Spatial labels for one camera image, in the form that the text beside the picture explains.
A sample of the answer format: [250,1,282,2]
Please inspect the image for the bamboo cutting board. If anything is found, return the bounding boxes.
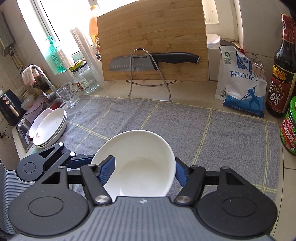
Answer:
[97,1,208,82]

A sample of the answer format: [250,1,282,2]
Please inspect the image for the wire board rack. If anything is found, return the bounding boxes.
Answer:
[126,48,177,102]

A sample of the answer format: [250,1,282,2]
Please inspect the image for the dark vinegar bottle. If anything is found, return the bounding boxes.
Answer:
[266,14,295,117]

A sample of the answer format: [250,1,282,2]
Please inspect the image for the orange oil bottle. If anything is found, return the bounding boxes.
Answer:
[89,4,100,55]

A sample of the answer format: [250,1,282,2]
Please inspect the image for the glass mug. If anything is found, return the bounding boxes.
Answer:
[56,82,80,108]

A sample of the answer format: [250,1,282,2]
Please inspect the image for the steel sink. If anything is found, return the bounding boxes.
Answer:
[16,97,65,153]

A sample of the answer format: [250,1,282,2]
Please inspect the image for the black handled santoku knife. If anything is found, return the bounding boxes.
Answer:
[109,52,200,72]

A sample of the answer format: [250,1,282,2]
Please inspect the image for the glass jar with lid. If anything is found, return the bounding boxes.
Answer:
[69,60,99,95]

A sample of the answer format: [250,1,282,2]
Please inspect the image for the grey checked dish towel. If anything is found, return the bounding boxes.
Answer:
[60,96,280,200]

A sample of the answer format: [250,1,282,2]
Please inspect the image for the white floral plate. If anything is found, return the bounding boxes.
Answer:
[33,108,67,148]
[28,108,53,138]

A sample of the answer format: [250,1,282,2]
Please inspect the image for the blue white salt bag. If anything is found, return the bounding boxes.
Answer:
[215,46,267,118]

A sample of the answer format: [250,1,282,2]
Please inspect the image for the plain white bowl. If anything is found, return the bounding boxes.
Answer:
[92,130,176,200]

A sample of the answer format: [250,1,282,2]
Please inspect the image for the clear plastic cup stack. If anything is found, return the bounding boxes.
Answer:
[70,27,105,89]

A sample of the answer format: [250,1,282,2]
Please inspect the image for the green soap dispenser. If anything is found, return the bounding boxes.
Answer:
[46,36,66,73]

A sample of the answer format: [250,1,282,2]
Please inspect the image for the steel faucet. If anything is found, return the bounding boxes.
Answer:
[21,64,57,100]

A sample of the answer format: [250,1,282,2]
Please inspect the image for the green lidded sauce jar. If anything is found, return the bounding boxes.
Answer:
[280,96,296,155]

